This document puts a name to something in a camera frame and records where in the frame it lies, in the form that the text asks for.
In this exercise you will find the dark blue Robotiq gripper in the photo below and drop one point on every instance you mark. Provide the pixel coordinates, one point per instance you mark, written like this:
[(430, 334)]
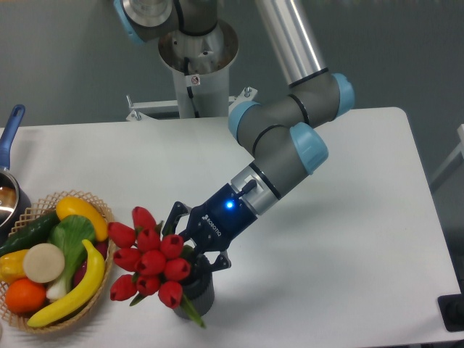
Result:
[(213, 225)]

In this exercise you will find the red tulip bouquet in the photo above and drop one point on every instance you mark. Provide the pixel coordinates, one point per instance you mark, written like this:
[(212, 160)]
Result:
[(155, 264)]

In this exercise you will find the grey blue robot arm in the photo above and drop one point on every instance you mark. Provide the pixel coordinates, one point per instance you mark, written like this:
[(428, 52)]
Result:
[(280, 136)]

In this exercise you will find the grey ribbed vase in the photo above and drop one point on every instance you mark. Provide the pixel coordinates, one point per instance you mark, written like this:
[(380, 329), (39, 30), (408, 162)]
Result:
[(199, 288)]

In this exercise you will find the dark red vegetable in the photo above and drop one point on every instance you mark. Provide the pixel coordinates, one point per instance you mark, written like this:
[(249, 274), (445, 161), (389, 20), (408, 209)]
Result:
[(102, 248)]

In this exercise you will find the yellow banana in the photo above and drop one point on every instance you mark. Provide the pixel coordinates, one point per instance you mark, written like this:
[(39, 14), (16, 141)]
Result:
[(77, 297)]

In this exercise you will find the green bok choy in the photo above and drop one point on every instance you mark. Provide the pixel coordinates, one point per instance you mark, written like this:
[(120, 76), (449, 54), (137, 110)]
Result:
[(68, 236)]

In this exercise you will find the yellow squash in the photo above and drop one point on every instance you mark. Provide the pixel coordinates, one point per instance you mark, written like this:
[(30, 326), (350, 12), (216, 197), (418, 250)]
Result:
[(71, 205)]

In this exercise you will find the woven wicker basket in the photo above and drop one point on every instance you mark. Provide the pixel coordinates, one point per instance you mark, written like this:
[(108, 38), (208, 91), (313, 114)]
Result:
[(42, 207)]

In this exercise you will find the beige round slice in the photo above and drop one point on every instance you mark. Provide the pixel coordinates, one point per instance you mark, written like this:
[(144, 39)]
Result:
[(43, 263)]

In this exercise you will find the green cucumber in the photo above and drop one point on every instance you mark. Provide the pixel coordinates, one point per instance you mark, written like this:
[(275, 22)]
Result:
[(33, 233)]

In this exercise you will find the orange fruit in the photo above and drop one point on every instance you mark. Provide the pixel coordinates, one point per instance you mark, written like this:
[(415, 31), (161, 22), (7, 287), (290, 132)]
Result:
[(25, 296)]

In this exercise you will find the yellow bell pepper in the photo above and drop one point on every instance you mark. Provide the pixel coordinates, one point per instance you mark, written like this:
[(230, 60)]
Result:
[(11, 266)]

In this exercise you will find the black device at edge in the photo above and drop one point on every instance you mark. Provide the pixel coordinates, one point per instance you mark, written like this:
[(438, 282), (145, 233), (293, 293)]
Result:
[(451, 309)]

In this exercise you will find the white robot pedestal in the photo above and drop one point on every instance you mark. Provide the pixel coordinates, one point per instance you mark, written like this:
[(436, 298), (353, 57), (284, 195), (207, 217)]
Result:
[(200, 69)]

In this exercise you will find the blue handled saucepan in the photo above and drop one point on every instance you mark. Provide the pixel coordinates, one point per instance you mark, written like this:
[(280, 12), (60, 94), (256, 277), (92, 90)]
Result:
[(14, 201)]

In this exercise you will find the white frame at right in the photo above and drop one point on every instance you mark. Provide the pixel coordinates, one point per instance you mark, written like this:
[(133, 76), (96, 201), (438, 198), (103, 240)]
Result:
[(451, 163)]

